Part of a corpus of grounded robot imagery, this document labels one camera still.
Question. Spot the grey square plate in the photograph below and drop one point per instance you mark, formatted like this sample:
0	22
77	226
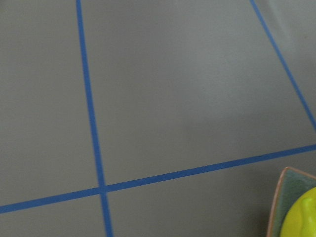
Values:
291	185

